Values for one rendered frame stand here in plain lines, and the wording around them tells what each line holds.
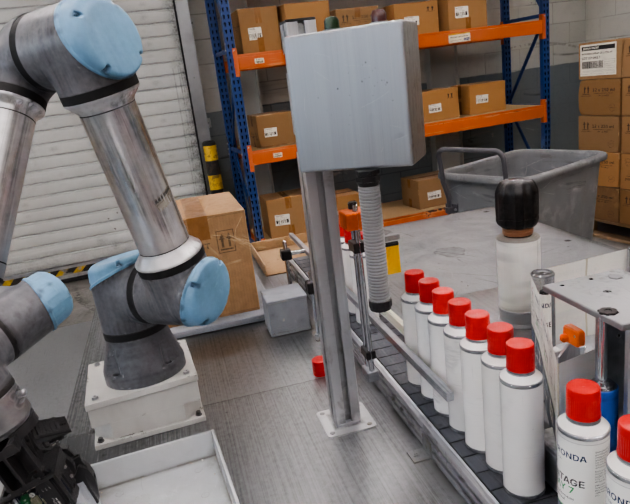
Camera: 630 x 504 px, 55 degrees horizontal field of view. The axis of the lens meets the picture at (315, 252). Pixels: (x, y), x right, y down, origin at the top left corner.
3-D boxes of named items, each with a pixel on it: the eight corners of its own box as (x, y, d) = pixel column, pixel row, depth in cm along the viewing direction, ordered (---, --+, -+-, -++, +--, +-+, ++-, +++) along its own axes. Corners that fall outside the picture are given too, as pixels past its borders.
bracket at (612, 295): (711, 309, 64) (712, 301, 64) (621, 332, 62) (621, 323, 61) (619, 273, 77) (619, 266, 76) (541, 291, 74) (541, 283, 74)
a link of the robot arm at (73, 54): (181, 300, 117) (56, 3, 93) (246, 301, 110) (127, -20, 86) (142, 338, 108) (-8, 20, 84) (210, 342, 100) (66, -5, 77)
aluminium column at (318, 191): (361, 423, 107) (315, 16, 88) (337, 429, 106) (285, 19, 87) (353, 410, 111) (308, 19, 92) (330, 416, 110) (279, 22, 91)
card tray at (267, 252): (344, 261, 197) (343, 249, 196) (266, 276, 192) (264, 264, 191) (320, 240, 226) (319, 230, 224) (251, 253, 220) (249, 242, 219)
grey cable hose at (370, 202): (396, 310, 90) (383, 169, 84) (373, 315, 89) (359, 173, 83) (387, 303, 93) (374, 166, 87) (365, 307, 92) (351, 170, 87)
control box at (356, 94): (414, 166, 83) (403, 18, 78) (299, 173, 89) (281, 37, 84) (427, 154, 92) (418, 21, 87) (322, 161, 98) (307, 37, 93)
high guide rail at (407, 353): (454, 400, 88) (453, 391, 88) (446, 402, 88) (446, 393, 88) (293, 236, 189) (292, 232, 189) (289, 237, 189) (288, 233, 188)
